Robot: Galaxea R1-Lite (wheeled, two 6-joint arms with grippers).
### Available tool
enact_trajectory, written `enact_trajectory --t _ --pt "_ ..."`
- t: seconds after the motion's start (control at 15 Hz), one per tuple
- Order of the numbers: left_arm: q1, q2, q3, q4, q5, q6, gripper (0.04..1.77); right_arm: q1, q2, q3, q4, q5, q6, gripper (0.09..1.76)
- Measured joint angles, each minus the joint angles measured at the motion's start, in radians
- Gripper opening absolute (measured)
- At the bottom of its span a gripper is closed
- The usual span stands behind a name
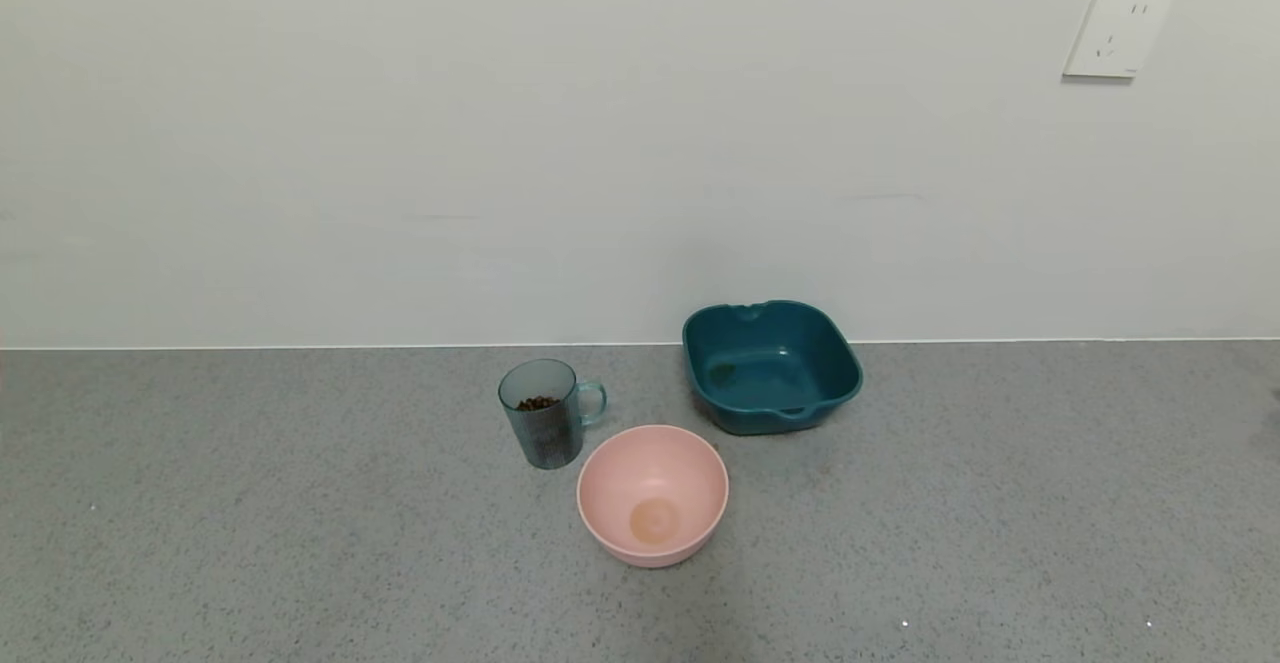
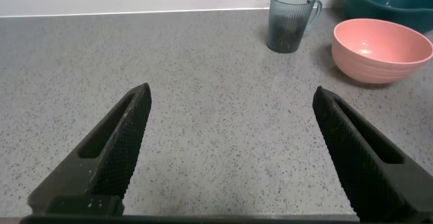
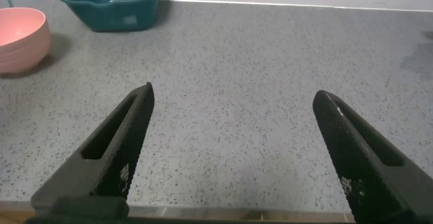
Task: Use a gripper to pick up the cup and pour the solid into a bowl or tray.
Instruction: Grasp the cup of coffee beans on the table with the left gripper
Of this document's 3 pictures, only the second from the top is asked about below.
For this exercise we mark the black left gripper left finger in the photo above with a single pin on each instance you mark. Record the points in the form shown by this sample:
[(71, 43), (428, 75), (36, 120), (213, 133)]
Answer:
[(111, 156)]

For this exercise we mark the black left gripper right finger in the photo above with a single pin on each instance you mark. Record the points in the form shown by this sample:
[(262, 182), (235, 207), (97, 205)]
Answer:
[(365, 170)]

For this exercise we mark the translucent teal ribbed plastic cup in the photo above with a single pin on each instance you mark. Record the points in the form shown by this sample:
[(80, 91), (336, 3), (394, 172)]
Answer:
[(287, 4)]

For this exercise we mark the pink plastic bowl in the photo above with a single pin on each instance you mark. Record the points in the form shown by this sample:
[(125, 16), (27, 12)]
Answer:
[(379, 61)]

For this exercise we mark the teal plastic basin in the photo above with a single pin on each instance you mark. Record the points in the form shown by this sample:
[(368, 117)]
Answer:
[(372, 7)]

